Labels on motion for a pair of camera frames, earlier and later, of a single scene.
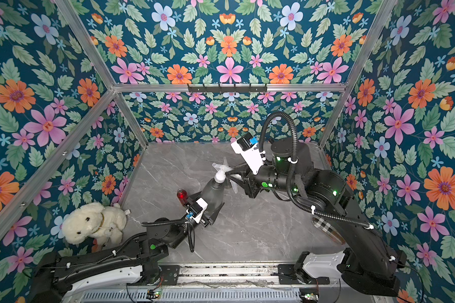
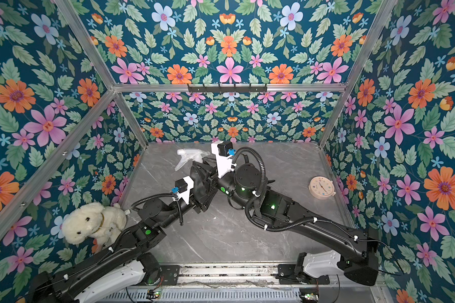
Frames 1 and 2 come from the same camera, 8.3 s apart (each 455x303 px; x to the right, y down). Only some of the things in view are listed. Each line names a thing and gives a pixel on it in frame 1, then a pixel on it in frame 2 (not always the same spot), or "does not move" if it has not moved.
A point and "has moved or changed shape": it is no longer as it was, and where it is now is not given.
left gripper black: [203, 220] -> [196, 203]
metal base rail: [224, 274] does not move
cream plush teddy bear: [104, 224] does not move
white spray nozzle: [220, 175] has moved or changed shape
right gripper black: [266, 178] -> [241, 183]
